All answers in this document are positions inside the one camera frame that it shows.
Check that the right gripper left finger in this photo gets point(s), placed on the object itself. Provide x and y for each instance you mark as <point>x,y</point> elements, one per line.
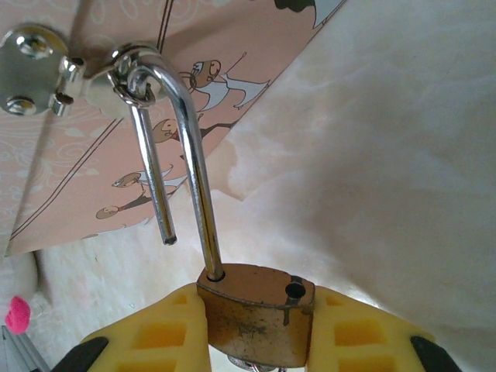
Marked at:
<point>162,341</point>

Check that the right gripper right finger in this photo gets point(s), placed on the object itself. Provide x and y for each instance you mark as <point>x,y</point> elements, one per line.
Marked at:
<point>356,341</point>

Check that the brass padlock with silver shackle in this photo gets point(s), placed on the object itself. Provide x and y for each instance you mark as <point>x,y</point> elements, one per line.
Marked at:
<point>255,321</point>

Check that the large pink pompom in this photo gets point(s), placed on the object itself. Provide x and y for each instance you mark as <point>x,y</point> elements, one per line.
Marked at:
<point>17,314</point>

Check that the pink tin box with cartoon couple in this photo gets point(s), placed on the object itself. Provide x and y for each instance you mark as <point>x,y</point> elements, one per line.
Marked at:
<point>77,174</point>

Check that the silver metal hasp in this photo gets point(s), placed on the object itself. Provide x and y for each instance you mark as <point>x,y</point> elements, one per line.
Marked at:
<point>35,73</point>

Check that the aluminium side frame rail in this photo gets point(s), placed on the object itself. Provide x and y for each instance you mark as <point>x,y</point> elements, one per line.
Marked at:
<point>17,352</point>

